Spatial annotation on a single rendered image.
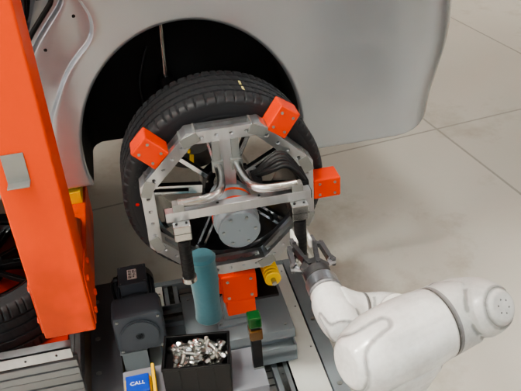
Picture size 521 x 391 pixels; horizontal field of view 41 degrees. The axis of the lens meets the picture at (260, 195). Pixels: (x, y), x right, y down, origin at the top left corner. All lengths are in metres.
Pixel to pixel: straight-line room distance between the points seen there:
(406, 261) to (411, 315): 2.13
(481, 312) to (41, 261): 1.34
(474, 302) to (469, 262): 2.12
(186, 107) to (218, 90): 0.12
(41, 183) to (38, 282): 0.34
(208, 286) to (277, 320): 0.55
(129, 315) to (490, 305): 1.55
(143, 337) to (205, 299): 0.41
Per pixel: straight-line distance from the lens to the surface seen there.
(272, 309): 2.72
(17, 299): 2.56
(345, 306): 1.75
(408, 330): 1.18
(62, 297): 2.23
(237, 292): 2.38
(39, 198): 2.02
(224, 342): 2.11
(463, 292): 1.26
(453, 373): 2.83
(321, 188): 2.23
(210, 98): 2.10
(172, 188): 2.26
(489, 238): 3.52
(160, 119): 2.12
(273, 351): 2.65
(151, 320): 2.52
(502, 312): 1.26
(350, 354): 1.18
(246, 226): 2.06
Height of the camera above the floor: 2.05
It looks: 33 degrees down
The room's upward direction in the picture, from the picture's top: 4 degrees counter-clockwise
